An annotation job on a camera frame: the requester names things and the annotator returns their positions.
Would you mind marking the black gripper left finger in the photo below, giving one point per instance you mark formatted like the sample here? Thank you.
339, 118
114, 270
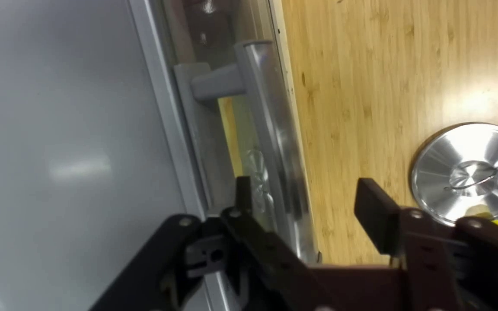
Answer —
249, 260

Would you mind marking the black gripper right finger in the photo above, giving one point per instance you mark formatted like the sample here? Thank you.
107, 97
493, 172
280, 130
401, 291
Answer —
432, 265

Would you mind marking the white bread slice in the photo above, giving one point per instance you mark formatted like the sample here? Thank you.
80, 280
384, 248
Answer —
230, 139

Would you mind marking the silver toaster oven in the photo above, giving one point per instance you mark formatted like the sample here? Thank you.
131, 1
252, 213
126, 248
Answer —
59, 144

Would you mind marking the steel pot lid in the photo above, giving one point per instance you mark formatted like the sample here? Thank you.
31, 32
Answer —
462, 166

